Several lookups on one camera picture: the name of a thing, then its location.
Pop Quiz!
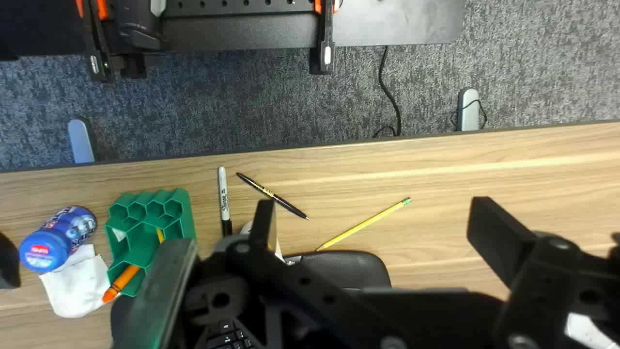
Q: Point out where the silver black marker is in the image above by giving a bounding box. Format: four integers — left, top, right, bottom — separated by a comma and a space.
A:
215, 164, 234, 238

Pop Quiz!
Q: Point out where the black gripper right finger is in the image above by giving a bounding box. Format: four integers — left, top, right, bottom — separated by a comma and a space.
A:
467, 195, 620, 349

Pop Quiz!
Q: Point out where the black floor cable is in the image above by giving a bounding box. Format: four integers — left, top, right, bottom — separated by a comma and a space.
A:
372, 44, 405, 139

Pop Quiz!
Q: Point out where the black perforated cart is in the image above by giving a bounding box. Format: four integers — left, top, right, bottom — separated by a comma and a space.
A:
0, 0, 469, 65

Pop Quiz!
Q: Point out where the green honeycomb pen stand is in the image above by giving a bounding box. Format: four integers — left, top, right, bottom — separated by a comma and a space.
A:
104, 186, 197, 300

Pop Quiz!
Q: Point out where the blue lidded plastic container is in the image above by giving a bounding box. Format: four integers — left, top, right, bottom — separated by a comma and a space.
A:
17, 203, 98, 275

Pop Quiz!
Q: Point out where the black computer mouse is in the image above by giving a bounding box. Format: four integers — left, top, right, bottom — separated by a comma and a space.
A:
0, 230, 23, 290

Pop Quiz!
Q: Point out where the grey desk foot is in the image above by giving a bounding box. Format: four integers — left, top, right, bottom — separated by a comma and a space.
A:
66, 118, 97, 166
455, 87, 488, 133

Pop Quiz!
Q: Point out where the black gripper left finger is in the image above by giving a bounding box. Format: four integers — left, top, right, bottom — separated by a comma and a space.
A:
219, 197, 507, 349

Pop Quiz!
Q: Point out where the black orange bar clamp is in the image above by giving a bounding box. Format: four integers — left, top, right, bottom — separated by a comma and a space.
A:
308, 0, 339, 75
71, 0, 128, 83

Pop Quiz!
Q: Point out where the orange pen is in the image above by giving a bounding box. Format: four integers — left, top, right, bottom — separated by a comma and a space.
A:
100, 263, 141, 306

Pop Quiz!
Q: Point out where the black pen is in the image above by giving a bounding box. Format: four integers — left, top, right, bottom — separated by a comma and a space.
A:
234, 170, 310, 221

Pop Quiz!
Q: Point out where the yellow pencil green end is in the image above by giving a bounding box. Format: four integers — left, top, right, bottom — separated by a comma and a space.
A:
314, 195, 412, 254

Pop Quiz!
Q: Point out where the white crumpled cloth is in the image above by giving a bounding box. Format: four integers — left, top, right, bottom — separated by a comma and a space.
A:
36, 242, 112, 319

